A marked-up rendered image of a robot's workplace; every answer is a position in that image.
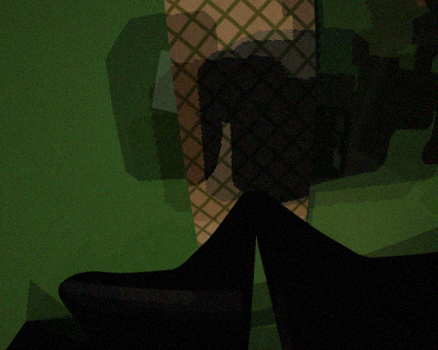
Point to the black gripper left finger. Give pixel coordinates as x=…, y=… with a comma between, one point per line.
x=207, y=299

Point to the tan woven strip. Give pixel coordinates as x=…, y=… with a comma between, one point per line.
x=244, y=80

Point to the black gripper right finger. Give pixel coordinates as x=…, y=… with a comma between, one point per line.
x=320, y=289

